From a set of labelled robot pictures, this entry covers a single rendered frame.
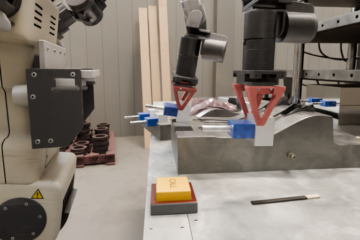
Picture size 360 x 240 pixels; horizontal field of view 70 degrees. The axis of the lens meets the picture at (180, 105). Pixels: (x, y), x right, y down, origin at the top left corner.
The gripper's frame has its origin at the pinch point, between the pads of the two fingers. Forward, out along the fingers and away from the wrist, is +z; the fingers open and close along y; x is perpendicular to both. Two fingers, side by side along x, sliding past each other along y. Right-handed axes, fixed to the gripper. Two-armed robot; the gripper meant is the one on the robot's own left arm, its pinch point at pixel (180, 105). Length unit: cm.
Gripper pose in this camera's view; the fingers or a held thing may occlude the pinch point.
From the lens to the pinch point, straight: 76.2
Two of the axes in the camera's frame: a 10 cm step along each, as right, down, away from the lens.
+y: -0.8, -2.9, 9.5
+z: -1.6, 9.5, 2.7
